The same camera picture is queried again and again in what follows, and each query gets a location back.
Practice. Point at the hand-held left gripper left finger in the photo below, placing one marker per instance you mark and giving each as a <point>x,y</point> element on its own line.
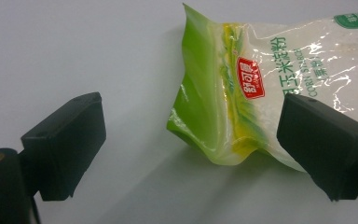
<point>65,146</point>

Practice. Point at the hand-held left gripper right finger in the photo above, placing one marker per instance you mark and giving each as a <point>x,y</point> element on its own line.
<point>326,140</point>

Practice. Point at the green and white starch bag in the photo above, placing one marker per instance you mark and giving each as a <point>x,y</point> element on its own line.
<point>217,102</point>

